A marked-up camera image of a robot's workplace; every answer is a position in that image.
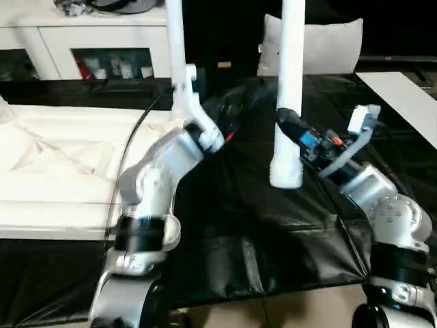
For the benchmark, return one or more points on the black cabinet with yellow label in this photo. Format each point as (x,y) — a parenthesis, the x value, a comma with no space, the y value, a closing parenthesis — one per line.
(218,34)

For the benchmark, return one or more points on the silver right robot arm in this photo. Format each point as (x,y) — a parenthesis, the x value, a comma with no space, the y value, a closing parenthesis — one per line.
(382,212)

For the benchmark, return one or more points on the grey cushion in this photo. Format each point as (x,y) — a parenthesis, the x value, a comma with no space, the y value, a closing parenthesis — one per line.
(328,44)

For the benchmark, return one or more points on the black table mat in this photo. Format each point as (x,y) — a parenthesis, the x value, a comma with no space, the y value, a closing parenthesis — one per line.
(273,225)

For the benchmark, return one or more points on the white plastic table top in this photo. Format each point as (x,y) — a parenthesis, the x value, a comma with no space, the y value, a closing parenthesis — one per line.
(61,157)

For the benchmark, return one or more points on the white flat board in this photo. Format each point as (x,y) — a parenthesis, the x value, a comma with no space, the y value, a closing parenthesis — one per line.
(403,102)

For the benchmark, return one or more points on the white glass-door cabinet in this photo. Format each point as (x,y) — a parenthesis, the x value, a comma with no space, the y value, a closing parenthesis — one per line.
(68,41)

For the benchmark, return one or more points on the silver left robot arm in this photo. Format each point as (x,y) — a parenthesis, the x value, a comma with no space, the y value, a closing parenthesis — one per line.
(153,198)

